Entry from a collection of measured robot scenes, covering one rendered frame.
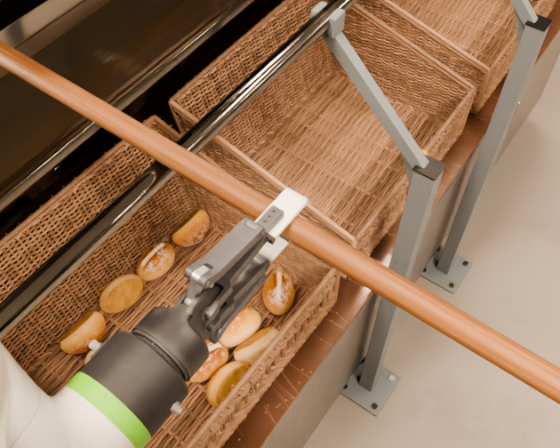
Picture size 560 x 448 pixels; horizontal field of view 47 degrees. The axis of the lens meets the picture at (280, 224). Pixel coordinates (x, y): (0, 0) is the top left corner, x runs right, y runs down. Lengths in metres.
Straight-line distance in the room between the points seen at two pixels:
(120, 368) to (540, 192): 2.02
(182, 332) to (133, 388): 0.07
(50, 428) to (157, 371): 0.10
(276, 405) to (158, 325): 0.68
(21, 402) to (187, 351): 0.15
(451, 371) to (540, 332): 0.32
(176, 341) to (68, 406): 0.11
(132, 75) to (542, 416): 1.43
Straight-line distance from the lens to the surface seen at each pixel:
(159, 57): 1.32
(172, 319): 0.63
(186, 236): 1.41
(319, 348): 1.33
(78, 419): 0.60
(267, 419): 1.27
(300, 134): 1.65
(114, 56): 1.25
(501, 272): 2.21
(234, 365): 1.24
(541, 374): 0.67
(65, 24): 1.15
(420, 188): 1.14
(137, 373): 0.60
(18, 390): 0.56
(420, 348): 2.01
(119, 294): 1.36
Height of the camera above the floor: 1.78
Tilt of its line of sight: 54 degrees down
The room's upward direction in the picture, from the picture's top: straight up
